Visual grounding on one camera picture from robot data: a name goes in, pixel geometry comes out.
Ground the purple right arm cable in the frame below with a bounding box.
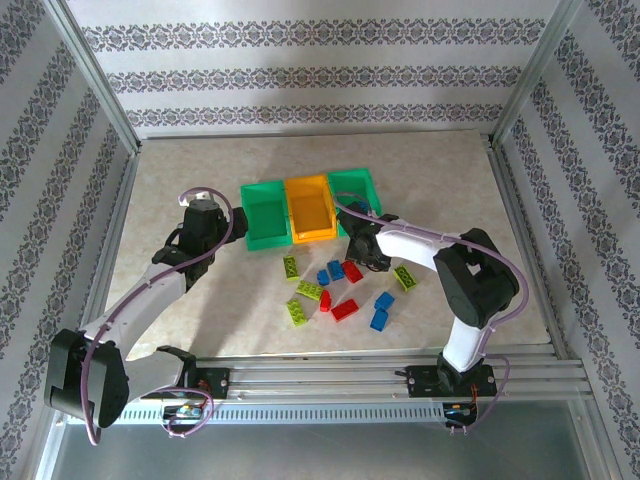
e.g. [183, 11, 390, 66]
[332, 191, 530, 437]

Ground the thin aluminium cross rail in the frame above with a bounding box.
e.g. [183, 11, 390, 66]
[137, 128, 496, 144]

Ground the green plastic bin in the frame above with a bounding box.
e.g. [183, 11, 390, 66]
[327, 167, 385, 236]
[239, 180, 294, 253]

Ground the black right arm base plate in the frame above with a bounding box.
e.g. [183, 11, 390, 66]
[405, 364, 497, 400]

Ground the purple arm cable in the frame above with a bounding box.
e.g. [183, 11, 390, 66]
[332, 191, 530, 437]
[79, 187, 236, 446]

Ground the aluminium frame post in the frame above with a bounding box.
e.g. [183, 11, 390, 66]
[492, 0, 587, 146]
[42, 0, 142, 154]

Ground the orange plastic bin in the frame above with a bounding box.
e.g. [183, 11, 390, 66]
[283, 173, 342, 246]

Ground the aluminium mounting rail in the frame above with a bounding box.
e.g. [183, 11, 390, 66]
[124, 349, 586, 401]

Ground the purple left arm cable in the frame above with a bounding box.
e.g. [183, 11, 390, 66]
[79, 187, 236, 446]

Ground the aluminium side rail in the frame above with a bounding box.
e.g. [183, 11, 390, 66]
[82, 144, 144, 334]
[484, 132, 599, 401]

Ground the slotted grey cable duct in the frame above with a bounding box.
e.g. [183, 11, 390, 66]
[119, 402, 449, 425]

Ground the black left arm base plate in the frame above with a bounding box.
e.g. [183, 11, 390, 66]
[192, 367, 232, 401]

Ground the grey metal base panel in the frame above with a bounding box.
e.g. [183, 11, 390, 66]
[34, 399, 619, 480]

